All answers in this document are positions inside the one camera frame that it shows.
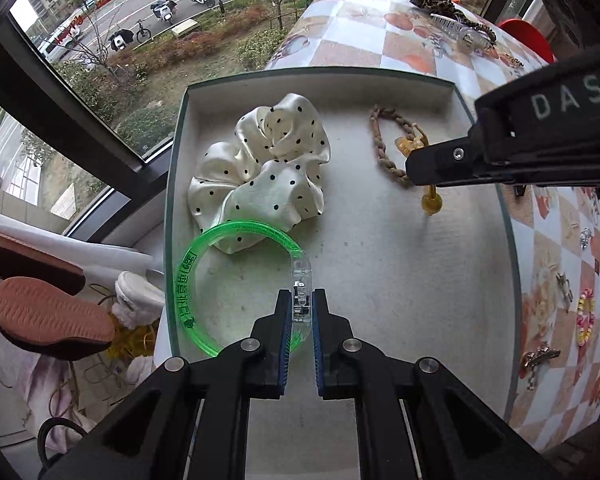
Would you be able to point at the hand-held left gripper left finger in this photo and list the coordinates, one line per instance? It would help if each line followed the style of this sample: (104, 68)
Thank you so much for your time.
(285, 345)

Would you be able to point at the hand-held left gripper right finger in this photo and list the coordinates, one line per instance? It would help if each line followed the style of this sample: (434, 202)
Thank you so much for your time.
(319, 345)

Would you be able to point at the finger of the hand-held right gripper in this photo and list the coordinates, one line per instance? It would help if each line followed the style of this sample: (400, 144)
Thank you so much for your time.
(440, 165)

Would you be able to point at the grey-green cardboard box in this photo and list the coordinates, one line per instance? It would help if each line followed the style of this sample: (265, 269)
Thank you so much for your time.
(380, 270)

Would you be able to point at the silver dangle earring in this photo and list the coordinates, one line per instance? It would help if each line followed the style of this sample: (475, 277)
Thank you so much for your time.
(585, 238)
(563, 292)

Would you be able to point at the silver hair clip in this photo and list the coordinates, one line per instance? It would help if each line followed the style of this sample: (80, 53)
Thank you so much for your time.
(531, 380)

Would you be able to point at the beige hair clip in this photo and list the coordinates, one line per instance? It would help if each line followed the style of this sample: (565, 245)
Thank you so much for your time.
(540, 357)

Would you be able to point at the red chair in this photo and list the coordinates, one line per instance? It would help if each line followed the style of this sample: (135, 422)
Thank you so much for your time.
(525, 35)

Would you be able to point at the white fluffy slipper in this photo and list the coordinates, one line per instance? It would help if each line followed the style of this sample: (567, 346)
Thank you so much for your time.
(137, 300)

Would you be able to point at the white polka dot scrunchie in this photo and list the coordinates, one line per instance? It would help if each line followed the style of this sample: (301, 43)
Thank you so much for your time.
(280, 190)

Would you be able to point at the checkered printed tablecloth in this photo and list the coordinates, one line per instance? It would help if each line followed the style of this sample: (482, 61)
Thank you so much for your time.
(360, 25)

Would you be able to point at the white ledge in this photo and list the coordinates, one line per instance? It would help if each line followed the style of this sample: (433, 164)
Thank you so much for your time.
(95, 255)

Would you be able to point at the pair of brown-soled shoes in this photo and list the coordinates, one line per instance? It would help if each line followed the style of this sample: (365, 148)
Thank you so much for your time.
(50, 317)

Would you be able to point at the pink white cloth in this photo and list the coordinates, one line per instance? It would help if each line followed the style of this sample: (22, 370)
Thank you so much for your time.
(20, 380)

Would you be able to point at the brown slipper with pink sole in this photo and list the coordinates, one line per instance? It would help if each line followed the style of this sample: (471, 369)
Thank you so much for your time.
(30, 260)

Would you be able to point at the bicycle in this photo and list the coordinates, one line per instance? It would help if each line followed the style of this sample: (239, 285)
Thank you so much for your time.
(142, 31)

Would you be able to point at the covered scooter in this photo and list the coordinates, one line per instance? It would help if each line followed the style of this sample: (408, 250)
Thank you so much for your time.
(120, 40)

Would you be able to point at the black window frame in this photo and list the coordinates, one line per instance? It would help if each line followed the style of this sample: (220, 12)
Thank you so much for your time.
(55, 105)

